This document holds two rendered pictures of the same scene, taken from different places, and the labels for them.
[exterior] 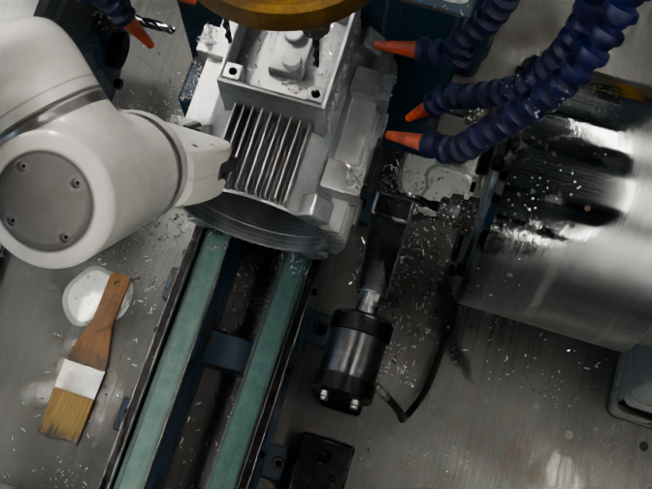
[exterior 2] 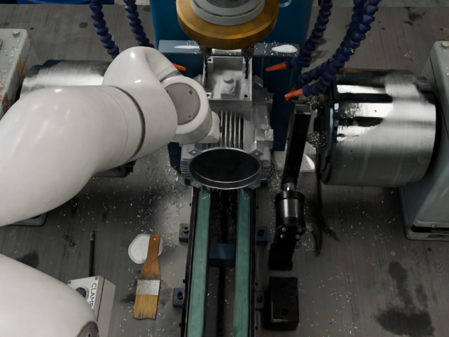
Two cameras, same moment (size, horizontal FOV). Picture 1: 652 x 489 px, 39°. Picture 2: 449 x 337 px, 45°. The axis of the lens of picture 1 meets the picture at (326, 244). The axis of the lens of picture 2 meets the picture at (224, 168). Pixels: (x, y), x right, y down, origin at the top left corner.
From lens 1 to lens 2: 0.40 m
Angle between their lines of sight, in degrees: 18
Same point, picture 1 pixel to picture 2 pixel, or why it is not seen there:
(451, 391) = (331, 247)
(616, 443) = (416, 251)
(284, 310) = (246, 216)
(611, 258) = (392, 130)
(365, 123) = (264, 114)
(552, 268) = (369, 141)
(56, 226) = (186, 111)
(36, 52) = (158, 55)
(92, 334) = (148, 264)
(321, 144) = (250, 124)
